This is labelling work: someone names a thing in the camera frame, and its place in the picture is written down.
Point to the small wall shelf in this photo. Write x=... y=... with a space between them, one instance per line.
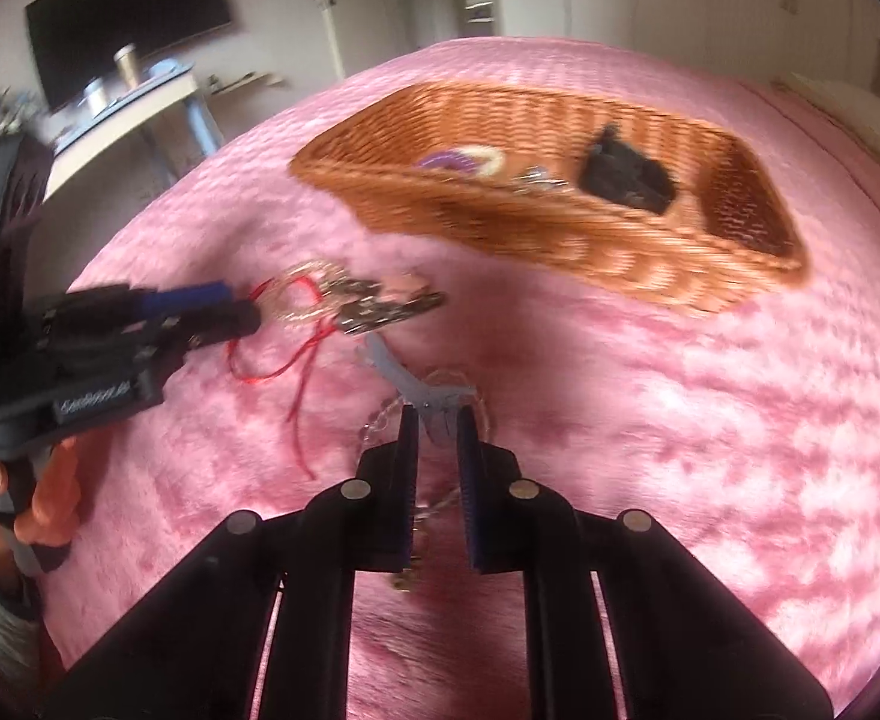
x=241 y=82

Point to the brown wicker basket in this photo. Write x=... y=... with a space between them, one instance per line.
x=560 y=244

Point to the pink plush blanket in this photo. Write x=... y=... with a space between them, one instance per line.
x=672 y=427

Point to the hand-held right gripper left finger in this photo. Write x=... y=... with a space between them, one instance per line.
x=408 y=487

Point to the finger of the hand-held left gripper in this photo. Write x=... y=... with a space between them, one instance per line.
x=222 y=324
x=200 y=294

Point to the silver metal hair clip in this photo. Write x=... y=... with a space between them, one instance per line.
x=380 y=307

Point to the blue and white desk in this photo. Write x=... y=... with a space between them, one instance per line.
x=125 y=116

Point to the white pillow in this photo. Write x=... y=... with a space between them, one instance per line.
x=860 y=116

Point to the white bangle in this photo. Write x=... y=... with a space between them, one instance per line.
x=491 y=157

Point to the small silver jewelry piece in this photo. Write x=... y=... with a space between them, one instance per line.
x=541 y=176

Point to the white room door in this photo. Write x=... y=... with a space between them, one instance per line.
x=365 y=7

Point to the gold thermos cup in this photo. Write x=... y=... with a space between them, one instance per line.
x=125 y=64

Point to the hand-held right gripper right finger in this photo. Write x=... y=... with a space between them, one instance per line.
x=468 y=495

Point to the black wall television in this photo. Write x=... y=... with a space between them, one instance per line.
x=125 y=15

